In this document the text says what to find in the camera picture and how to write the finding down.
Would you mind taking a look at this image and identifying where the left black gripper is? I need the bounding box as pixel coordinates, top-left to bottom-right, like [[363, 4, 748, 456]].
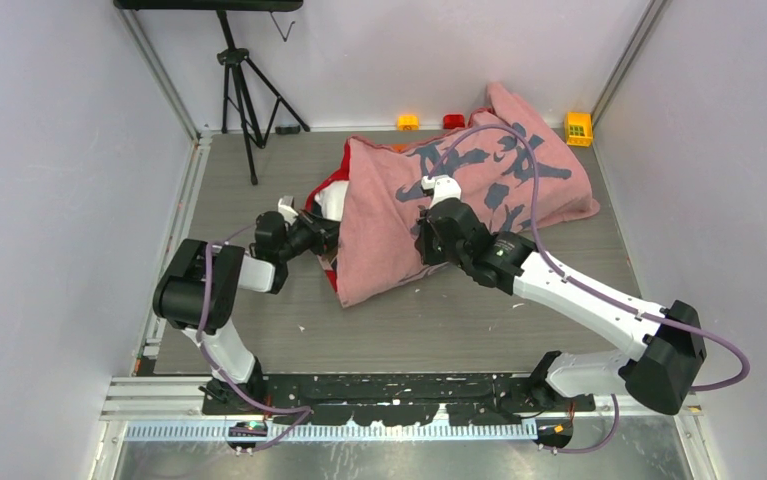
[[277, 208, 353, 262]]

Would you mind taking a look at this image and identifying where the white pillow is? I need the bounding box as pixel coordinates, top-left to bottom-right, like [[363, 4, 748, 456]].
[[314, 180, 349, 222]]

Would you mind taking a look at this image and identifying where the small black floor object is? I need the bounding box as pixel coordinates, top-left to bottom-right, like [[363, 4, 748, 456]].
[[274, 124, 302, 135]]

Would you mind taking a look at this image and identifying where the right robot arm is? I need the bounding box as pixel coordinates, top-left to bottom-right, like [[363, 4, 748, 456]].
[[415, 199, 706, 415]]

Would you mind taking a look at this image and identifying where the small yellow toy block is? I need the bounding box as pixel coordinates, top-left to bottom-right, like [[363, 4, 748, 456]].
[[396, 114, 420, 131]]

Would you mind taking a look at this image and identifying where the red toy block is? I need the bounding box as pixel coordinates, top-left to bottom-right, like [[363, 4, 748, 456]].
[[442, 113, 466, 130]]

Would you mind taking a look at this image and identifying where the yellow green toy block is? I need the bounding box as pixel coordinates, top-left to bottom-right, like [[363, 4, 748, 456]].
[[564, 112, 593, 148]]

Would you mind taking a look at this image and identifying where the black tripod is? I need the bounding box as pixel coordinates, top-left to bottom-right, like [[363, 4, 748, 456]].
[[216, 10, 311, 186]]

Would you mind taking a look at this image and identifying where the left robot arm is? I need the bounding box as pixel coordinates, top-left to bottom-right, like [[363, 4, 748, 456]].
[[152, 210, 339, 414]]

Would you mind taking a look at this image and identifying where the pink printed pillowcase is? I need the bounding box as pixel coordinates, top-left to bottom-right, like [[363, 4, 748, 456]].
[[307, 83, 600, 308]]

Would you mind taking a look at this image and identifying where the black overhead bar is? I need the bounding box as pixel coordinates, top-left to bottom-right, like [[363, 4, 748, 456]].
[[113, 0, 303, 12]]

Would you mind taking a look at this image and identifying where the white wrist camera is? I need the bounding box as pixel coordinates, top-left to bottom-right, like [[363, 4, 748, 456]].
[[420, 175, 462, 208], [277, 195, 298, 225]]

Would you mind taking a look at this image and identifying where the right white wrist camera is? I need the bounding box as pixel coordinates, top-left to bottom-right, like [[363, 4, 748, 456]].
[[420, 175, 462, 208]]

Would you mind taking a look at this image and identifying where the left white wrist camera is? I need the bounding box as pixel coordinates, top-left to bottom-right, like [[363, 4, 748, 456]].
[[277, 195, 298, 225]]

